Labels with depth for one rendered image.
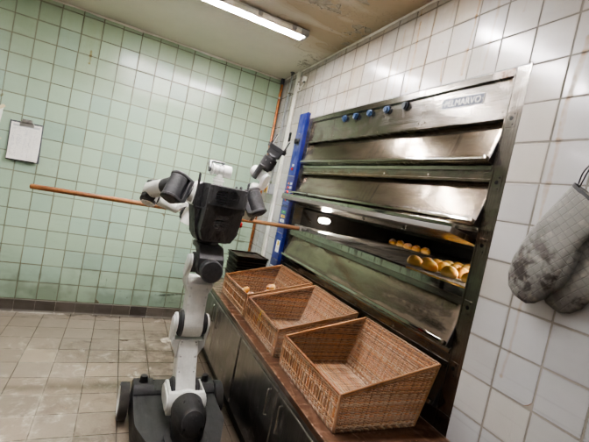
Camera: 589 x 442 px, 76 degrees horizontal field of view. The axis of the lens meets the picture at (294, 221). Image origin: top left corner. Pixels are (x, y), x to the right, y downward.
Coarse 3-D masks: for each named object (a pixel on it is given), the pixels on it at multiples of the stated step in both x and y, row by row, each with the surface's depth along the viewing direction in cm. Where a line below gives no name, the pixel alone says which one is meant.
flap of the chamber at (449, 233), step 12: (300, 204) 305; (312, 204) 263; (324, 204) 245; (348, 216) 244; (360, 216) 216; (372, 216) 197; (384, 216) 189; (396, 228) 207; (408, 228) 187; (420, 228) 171; (432, 228) 159; (444, 228) 153; (456, 240) 165; (468, 240) 155
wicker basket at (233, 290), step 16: (240, 272) 301; (256, 272) 307; (272, 272) 313; (288, 272) 302; (224, 288) 293; (240, 288) 261; (256, 288) 309; (288, 288) 260; (240, 304) 256; (272, 304) 257
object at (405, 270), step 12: (324, 240) 266; (348, 252) 238; (360, 252) 226; (384, 264) 205; (396, 264) 197; (408, 276) 187; (420, 276) 180; (432, 276) 175; (444, 288) 166; (456, 288) 161
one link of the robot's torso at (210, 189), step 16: (192, 192) 193; (208, 192) 185; (224, 192) 187; (240, 192) 191; (192, 208) 196; (208, 208) 184; (224, 208) 188; (240, 208) 192; (192, 224) 197; (208, 224) 188; (224, 224) 201; (240, 224) 198; (208, 240) 191; (224, 240) 195
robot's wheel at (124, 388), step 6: (120, 384) 215; (126, 384) 212; (120, 390) 209; (126, 390) 209; (120, 396) 206; (126, 396) 207; (120, 402) 204; (126, 402) 206; (120, 408) 204; (126, 408) 205; (120, 414) 204; (126, 414) 206; (120, 420) 208
